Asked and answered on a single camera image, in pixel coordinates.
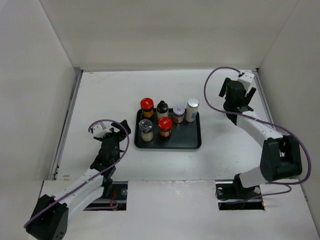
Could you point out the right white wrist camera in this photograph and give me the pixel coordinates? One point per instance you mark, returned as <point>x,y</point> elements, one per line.
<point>246,78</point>

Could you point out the red-lid orange-label jar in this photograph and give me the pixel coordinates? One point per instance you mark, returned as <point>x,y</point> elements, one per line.
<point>165,125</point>

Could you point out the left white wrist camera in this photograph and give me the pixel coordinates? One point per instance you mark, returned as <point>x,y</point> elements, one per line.
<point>99,130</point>

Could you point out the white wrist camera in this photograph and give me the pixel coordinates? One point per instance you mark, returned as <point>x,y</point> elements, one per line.
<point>99,130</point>
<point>246,78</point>

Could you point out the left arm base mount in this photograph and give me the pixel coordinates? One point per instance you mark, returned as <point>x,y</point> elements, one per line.
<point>114,197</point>

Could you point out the black-cap white powder shaker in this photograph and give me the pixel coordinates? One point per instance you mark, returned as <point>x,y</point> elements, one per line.
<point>162,110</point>

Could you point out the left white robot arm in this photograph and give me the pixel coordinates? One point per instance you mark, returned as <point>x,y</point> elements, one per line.
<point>52,213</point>

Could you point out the white-lid brown sauce jar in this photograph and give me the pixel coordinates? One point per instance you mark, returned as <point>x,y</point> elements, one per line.
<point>178,114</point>

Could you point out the red-lid chili sauce jar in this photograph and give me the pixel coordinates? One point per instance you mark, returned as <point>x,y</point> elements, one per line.
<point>147,107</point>

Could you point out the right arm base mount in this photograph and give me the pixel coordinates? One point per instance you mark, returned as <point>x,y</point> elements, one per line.
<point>232,196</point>

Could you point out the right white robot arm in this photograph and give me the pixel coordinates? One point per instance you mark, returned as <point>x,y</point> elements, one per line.
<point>280,157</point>

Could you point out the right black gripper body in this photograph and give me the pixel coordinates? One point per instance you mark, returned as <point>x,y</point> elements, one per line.
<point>245,98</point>

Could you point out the silver-lid white canister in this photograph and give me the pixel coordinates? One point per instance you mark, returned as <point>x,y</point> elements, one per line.
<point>192,109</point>

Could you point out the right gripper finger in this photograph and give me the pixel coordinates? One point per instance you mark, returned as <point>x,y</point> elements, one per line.
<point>224,87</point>
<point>250,94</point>

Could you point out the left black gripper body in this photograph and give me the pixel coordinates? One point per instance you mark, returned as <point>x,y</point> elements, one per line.
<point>117,137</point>

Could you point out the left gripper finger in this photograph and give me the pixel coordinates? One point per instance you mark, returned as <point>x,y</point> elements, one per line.
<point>98,138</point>
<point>123,128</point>

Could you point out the black plastic tray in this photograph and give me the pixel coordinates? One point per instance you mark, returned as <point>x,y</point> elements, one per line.
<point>185,135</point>

